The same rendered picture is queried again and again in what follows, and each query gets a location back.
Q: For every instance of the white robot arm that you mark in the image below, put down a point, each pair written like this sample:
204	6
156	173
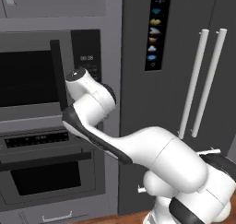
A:
172	160

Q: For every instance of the grey cupboard door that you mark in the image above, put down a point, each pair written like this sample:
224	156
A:
61	3

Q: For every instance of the black microwave door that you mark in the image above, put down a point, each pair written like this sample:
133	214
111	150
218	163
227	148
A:
24	77

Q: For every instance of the grey drawer front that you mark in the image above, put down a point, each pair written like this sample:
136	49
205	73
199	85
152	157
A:
92	213

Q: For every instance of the grey built-in oven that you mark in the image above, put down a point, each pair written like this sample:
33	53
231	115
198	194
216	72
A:
30	139

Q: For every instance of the plain dark grey fridge door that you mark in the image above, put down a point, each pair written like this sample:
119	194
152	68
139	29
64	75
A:
226	89

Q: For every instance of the grey oven door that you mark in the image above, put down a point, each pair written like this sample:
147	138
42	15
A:
92	184

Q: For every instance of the dark grey fridge door with display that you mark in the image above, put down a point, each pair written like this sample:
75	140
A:
135	104

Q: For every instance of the built-in black microwave oven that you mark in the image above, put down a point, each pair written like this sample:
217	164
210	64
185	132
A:
86	46

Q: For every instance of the grey appliance cabinet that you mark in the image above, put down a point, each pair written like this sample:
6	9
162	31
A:
112	34

